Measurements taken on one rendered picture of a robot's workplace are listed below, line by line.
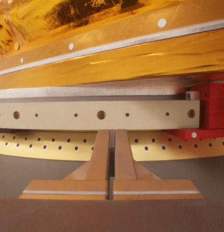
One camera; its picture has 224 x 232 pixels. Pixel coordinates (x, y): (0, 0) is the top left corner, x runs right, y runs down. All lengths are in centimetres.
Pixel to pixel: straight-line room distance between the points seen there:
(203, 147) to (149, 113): 14
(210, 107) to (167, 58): 12
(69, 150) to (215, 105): 26
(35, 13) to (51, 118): 19
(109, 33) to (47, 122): 17
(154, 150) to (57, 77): 23
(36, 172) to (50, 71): 19
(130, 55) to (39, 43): 21
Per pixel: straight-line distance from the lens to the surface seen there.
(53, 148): 33
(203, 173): 35
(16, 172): 37
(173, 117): 28
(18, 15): 40
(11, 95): 40
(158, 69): 22
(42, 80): 36
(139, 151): 30
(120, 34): 26
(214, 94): 30
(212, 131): 29
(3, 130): 38
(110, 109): 26
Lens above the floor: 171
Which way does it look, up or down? 5 degrees down
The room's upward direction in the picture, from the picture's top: 1 degrees counter-clockwise
